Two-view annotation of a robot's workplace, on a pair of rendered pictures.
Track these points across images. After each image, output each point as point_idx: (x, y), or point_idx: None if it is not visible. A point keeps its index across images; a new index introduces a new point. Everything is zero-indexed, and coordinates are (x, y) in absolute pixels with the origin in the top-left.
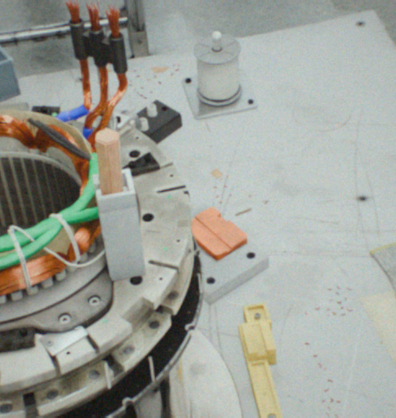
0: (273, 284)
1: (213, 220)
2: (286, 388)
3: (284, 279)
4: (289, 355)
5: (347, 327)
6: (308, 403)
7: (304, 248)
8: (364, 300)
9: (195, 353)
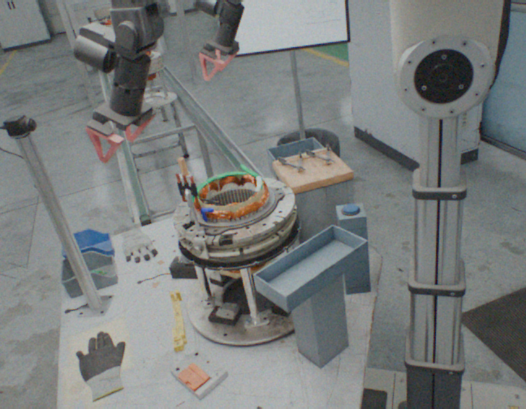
0: (170, 366)
1: (193, 381)
2: (171, 327)
3: (165, 369)
4: (168, 338)
5: (144, 353)
6: (165, 324)
7: (153, 387)
8: (133, 365)
9: (202, 323)
